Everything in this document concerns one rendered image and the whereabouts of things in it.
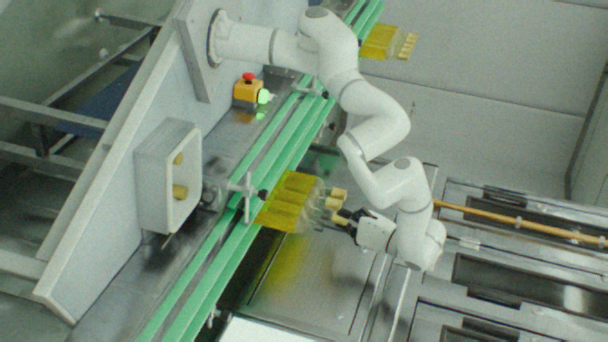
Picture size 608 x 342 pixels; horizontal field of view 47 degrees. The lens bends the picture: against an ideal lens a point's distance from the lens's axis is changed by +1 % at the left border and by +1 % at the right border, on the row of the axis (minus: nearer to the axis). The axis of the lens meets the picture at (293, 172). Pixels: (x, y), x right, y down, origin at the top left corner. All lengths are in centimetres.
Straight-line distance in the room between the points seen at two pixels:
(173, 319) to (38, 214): 79
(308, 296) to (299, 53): 65
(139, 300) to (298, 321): 43
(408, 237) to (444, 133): 671
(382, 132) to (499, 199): 98
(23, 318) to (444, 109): 681
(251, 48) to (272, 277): 63
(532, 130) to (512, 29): 122
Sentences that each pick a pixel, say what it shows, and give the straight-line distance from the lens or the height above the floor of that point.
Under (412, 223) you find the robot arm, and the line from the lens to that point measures 169.
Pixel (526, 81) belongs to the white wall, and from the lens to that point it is 803.
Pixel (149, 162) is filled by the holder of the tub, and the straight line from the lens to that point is 158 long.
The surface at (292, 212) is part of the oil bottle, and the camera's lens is 191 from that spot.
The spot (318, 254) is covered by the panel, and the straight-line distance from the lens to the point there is 202.
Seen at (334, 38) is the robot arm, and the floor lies 111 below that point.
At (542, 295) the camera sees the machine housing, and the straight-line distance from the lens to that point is 215.
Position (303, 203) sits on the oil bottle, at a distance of 194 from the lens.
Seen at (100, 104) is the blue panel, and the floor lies 38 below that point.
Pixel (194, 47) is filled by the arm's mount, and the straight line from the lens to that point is 170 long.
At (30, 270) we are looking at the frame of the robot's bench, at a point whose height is 66.
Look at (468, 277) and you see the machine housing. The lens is 212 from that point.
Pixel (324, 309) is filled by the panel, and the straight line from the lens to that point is 186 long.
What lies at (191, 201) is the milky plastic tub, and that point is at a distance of 178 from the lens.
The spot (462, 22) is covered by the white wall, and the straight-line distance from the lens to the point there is 781.
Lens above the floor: 144
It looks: 12 degrees down
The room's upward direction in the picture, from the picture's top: 104 degrees clockwise
